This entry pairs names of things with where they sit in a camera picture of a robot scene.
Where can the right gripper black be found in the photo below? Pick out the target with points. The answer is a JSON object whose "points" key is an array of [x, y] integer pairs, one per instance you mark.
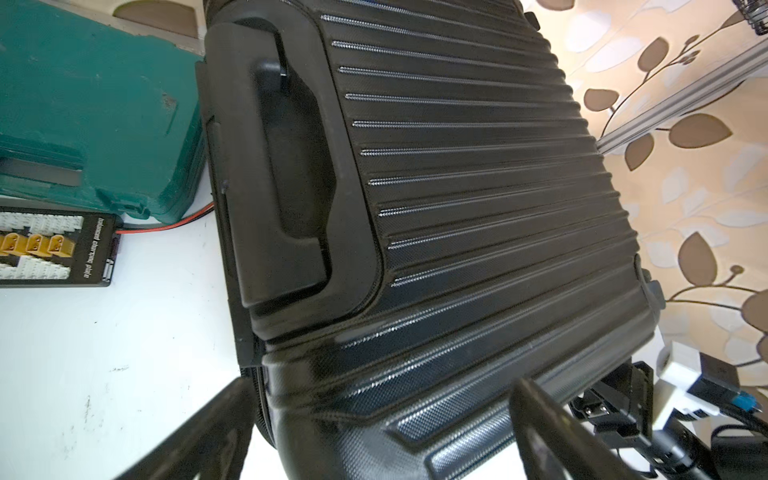
{"points": [[619, 406]]}

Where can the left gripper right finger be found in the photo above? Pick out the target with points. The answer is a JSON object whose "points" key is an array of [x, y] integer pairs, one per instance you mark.
{"points": [[552, 445]]}

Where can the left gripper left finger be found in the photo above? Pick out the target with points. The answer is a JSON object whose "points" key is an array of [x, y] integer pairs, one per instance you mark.
{"points": [[212, 444]]}

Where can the black hard-shell suitcase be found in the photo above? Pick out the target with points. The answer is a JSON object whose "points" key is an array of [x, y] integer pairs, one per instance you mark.
{"points": [[413, 215]]}

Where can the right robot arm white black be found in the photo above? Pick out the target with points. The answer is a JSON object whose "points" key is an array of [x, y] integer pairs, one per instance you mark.
{"points": [[732, 446]]}

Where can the black charging board yellow connectors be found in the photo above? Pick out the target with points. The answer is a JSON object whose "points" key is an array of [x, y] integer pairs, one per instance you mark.
{"points": [[57, 248]]}

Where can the green plastic tool case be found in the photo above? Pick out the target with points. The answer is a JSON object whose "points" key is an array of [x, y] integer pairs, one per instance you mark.
{"points": [[96, 118]]}

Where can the black wire basket right wall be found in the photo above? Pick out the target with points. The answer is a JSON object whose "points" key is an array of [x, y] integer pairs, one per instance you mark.
{"points": [[755, 12]]}

